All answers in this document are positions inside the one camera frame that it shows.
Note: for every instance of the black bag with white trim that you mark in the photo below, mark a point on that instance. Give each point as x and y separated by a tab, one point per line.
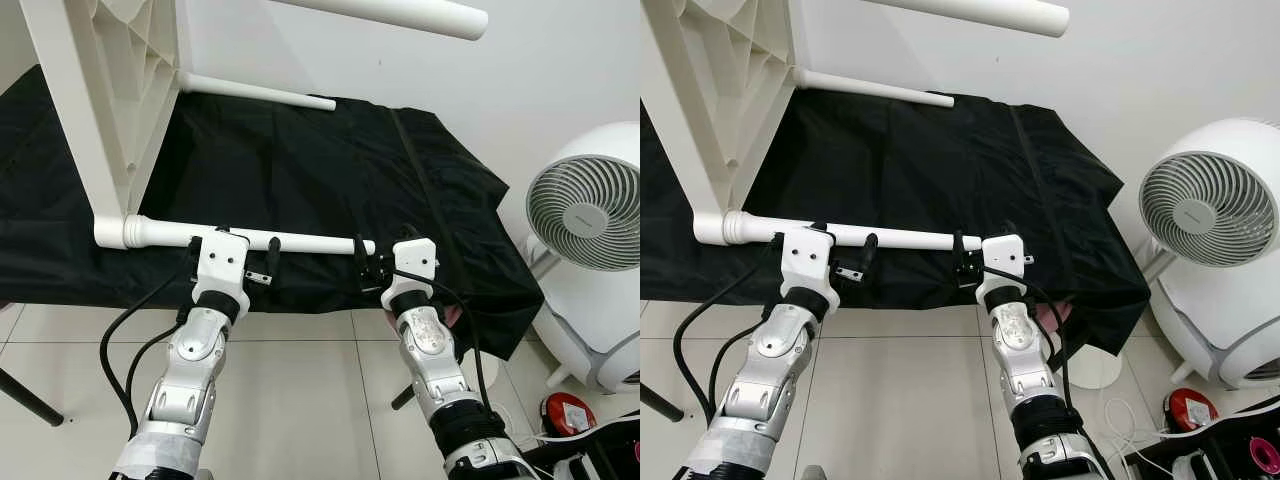
590	450
1220	450

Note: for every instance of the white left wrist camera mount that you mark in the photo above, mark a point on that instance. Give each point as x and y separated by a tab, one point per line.
222	265
810	260

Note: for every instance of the black metal rod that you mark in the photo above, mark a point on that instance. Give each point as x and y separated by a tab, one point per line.
30	398
660	402

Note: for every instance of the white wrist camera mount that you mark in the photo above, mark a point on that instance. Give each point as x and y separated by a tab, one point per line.
810	260
222	265
415	258
1005	253

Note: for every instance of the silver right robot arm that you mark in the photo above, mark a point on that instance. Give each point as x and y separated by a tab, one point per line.
1020	345
430	350

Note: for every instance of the grey metal table leg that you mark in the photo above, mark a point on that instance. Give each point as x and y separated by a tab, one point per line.
403	398

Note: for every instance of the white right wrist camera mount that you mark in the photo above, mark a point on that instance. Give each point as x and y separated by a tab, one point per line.
1005	253
415	258

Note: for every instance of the white grey rounded appliance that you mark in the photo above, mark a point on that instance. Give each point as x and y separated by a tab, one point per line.
1220	320
590	320

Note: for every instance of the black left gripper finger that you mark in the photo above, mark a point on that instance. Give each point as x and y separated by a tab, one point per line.
192	248
869	252
273	255

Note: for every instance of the white round standing fan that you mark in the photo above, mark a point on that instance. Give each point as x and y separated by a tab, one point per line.
1195	205
585	210

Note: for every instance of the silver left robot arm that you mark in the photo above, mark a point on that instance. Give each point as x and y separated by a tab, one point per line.
190	380
770	375

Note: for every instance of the pink fabric item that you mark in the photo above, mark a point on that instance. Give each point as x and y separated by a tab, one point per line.
1058	315
450	318

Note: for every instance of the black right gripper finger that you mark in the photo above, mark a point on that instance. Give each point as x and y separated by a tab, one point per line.
1010	228
411	231
360	253
957	250

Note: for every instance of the white plastic children table top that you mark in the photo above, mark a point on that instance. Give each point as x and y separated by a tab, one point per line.
700	120
80	120

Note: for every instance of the white plastic table leg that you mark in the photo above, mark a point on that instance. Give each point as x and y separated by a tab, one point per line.
910	236
300	240
260	92
980	13
875	89
400	15

